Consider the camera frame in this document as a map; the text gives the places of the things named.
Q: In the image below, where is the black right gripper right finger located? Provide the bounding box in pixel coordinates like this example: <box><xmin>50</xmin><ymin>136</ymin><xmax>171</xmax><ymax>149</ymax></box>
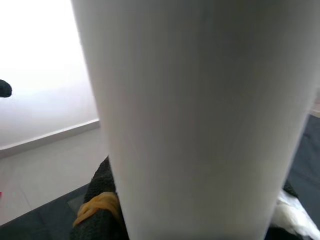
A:
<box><xmin>281</xmin><ymin>178</ymin><xmax>300</xmax><ymax>200</ymax></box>

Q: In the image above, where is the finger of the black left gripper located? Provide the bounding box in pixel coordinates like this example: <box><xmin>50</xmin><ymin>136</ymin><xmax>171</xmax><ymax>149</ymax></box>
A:
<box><xmin>0</xmin><ymin>79</ymin><xmax>13</xmax><ymax>99</ymax></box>

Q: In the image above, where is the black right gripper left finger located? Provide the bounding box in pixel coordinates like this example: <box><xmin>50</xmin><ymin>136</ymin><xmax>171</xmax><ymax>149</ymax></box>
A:
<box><xmin>69</xmin><ymin>154</ymin><xmax>129</xmax><ymax>240</ymax></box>

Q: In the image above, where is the white plastic table leg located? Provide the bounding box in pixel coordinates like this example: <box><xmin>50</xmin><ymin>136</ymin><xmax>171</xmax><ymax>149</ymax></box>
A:
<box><xmin>70</xmin><ymin>0</ymin><xmax>320</xmax><ymax>240</ymax></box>

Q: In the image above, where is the yellow rubber band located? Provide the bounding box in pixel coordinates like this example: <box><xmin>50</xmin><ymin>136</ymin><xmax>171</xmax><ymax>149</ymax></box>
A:
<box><xmin>72</xmin><ymin>191</ymin><xmax>121</xmax><ymax>228</ymax></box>

